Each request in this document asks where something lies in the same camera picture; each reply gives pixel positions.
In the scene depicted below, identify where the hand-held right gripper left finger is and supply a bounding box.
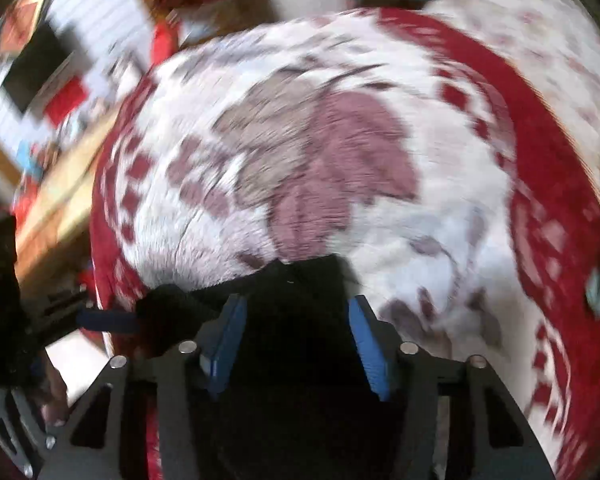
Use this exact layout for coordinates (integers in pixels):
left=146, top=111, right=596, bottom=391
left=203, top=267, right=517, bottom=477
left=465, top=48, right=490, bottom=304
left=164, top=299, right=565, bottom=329
left=45, top=294, right=248, bottom=480

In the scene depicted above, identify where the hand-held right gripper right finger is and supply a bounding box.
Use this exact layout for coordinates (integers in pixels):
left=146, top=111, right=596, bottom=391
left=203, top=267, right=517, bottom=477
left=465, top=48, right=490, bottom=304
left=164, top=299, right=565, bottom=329
left=348, top=295, right=556, bottom=480

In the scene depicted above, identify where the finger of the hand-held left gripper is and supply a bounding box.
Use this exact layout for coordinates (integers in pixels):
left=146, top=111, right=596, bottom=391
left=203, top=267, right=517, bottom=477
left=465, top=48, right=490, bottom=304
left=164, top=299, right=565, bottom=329
left=27, top=287, right=143, bottom=348

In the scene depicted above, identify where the person's left hand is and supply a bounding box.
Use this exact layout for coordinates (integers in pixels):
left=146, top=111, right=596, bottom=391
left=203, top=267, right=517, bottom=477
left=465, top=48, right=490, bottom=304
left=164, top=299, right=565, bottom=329
left=39, top=354, right=72, bottom=428

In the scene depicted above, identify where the wooden furniture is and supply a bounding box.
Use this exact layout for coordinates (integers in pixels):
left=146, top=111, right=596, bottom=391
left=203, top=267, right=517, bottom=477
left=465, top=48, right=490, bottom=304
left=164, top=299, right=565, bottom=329
left=15, top=110, right=123, bottom=291

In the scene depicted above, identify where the red and white floral blanket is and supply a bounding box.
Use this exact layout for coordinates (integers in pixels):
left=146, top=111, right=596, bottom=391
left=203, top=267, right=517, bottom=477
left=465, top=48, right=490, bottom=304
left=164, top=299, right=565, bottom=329
left=87, top=7, right=600, bottom=480

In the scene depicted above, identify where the white patterned cloth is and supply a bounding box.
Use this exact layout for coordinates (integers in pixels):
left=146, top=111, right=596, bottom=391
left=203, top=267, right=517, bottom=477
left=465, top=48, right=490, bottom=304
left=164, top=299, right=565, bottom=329
left=0, top=0, right=151, bottom=161

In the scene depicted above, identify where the small-flower print quilt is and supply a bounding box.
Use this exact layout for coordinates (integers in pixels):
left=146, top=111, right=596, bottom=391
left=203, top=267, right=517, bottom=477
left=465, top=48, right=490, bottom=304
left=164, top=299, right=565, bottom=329
left=420, top=0, right=600, bottom=161

